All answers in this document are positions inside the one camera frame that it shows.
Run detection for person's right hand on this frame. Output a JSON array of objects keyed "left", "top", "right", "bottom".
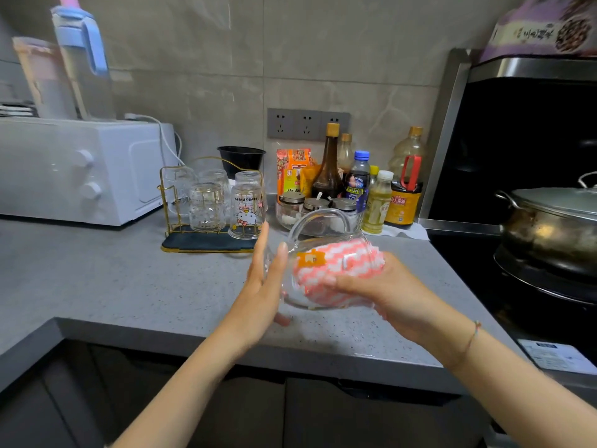
[{"left": 322, "top": 251, "right": 482, "bottom": 371}]

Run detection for person's left hand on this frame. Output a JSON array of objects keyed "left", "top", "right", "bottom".
[{"left": 219, "top": 221, "right": 292, "bottom": 355}]

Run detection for gold wire cup rack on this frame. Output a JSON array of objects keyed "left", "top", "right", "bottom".
[{"left": 158, "top": 157, "right": 267, "bottom": 253}]

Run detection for pink striped cloth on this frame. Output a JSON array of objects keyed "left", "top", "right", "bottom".
[{"left": 292, "top": 237, "right": 387, "bottom": 318}]

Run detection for cartoon cat print glass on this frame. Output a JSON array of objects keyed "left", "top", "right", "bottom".
[{"left": 228, "top": 184, "right": 268, "bottom": 241}]

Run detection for short textured glass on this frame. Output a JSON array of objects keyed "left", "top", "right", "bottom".
[{"left": 188, "top": 182, "right": 227, "bottom": 233}]

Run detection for penguin print glass mug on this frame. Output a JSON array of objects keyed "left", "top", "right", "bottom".
[{"left": 262, "top": 208, "right": 386, "bottom": 311}]

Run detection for embossed ribbed clear glass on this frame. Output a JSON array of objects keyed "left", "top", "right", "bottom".
[{"left": 198, "top": 169, "right": 232, "bottom": 197}]

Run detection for person's left forearm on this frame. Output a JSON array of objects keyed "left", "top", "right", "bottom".
[{"left": 109, "top": 321, "right": 252, "bottom": 448}]

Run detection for white paper towel sheet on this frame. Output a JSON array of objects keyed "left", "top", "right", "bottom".
[{"left": 368, "top": 223, "right": 430, "bottom": 242}]

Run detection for clear round condiment tray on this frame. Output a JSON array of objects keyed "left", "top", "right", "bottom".
[{"left": 275, "top": 200, "right": 364, "bottom": 238}]

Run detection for yellow liquid bottle white cap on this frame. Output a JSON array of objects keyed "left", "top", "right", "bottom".
[{"left": 361, "top": 170, "right": 395, "bottom": 235}]

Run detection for glass spice jar steel lid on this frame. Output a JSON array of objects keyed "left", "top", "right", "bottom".
[
  {"left": 303, "top": 192, "right": 331, "bottom": 215},
  {"left": 279, "top": 191, "right": 307, "bottom": 227},
  {"left": 331, "top": 197, "right": 359, "bottom": 231}
]

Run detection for yellow seasoning pouch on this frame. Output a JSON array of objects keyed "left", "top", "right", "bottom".
[{"left": 300, "top": 164, "right": 323, "bottom": 197}]

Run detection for dark bottle blue cap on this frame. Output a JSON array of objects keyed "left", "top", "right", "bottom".
[{"left": 344, "top": 150, "right": 372, "bottom": 214}]

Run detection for orange seasoning packet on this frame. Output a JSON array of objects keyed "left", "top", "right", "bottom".
[{"left": 276, "top": 148, "right": 313, "bottom": 197}]

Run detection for dark brown glass bottle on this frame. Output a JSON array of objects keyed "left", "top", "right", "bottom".
[{"left": 311, "top": 122, "right": 346, "bottom": 200}]

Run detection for white label sticker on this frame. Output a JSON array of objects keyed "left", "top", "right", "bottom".
[{"left": 517, "top": 339, "right": 597, "bottom": 375}]

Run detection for stainless steel pot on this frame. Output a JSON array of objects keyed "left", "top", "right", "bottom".
[{"left": 495, "top": 190, "right": 597, "bottom": 278}]

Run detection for black plastic bowl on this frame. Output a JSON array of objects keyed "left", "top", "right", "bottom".
[{"left": 216, "top": 146, "right": 267, "bottom": 179}]

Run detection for clear bottle brown cap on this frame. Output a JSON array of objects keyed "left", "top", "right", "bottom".
[{"left": 336, "top": 133, "right": 355, "bottom": 174}]

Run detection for steel pot lid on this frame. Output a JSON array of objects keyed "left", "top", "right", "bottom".
[{"left": 512, "top": 171, "right": 597, "bottom": 222}]

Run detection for white microwave oven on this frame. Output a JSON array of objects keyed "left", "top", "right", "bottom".
[{"left": 0, "top": 117, "right": 180, "bottom": 227}]

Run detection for clear jug blue lid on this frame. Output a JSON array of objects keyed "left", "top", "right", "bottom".
[{"left": 51, "top": 0, "right": 116, "bottom": 121}]

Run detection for purple food packet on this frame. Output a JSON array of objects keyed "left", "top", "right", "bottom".
[{"left": 480, "top": 0, "right": 597, "bottom": 63}]

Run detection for clear container pink lid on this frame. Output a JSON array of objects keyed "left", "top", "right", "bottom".
[{"left": 12, "top": 37, "right": 78, "bottom": 120}]

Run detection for stack of flat coasters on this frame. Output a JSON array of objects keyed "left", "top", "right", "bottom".
[{"left": 0, "top": 103, "right": 38, "bottom": 118}]

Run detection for thin string bracelet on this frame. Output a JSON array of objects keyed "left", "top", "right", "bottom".
[{"left": 447, "top": 320, "right": 483, "bottom": 371}]

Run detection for large bottle red handle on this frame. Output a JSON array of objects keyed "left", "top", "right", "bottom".
[{"left": 384, "top": 126, "right": 428, "bottom": 229}]

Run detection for grey wall socket panel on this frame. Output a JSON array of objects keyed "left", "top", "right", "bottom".
[{"left": 266, "top": 108, "right": 351, "bottom": 141}]

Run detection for white power cable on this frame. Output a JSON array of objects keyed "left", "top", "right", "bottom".
[{"left": 123, "top": 113, "right": 187, "bottom": 166}]

